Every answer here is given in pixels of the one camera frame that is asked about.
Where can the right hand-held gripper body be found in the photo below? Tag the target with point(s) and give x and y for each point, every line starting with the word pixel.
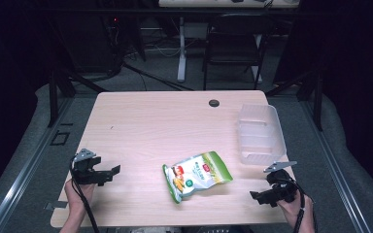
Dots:
pixel 283 186

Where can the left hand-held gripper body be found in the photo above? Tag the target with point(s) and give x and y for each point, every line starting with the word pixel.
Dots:
pixel 84 170

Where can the clear plastic storage box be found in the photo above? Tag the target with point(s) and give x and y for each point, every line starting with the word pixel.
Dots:
pixel 260 136

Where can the green and white snack bag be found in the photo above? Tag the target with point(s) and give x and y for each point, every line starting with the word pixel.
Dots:
pixel 197 174

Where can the person's left hand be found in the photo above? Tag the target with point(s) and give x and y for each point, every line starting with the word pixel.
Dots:
pixel 77 194

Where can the person's right hand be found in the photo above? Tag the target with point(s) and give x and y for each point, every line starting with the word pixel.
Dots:
pixel 296 212

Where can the round grey table grommet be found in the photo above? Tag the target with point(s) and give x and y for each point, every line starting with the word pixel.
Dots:
pixel 214 103

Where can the dark computer tower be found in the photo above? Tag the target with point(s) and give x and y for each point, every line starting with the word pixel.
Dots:
pixel 94 45

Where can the white desk leg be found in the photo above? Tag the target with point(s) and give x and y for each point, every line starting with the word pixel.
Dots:
pixel 182 55

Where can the black chair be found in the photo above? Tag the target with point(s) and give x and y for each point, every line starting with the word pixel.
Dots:
pixel 233 48

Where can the aluminium floor rail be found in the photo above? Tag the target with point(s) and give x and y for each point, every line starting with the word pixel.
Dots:
pixel 19 181
pixel 336 174

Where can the black metal stand frame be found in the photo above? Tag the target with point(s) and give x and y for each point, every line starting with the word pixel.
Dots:
pixel 58 93
pixel 314 97

